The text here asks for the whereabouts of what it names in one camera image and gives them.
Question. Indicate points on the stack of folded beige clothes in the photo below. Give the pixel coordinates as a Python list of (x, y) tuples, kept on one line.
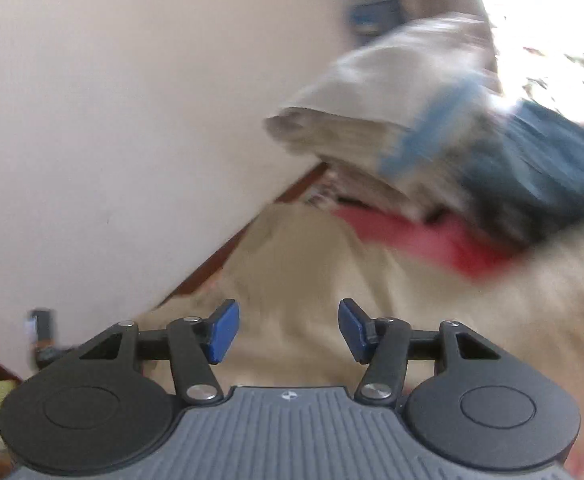
[(372, 85)]

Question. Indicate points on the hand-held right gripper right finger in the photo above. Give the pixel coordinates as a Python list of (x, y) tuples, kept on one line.
[(352, 330)]

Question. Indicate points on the pile of dark blue clothes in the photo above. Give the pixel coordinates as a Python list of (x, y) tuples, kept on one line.
[(537, 170)]

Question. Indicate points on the pink floral blanket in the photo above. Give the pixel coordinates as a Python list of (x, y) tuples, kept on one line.
[(422, 245)]

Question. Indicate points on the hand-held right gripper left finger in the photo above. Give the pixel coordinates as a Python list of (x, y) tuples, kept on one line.
[(223, 332)]

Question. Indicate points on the blue container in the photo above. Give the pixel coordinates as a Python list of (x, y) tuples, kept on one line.
[(372, 12)]

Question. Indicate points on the beige garment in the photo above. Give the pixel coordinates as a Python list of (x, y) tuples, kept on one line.
[(292, 270)]

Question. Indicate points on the light blue folded cloth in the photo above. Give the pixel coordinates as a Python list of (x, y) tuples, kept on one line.
[(432, 125)]

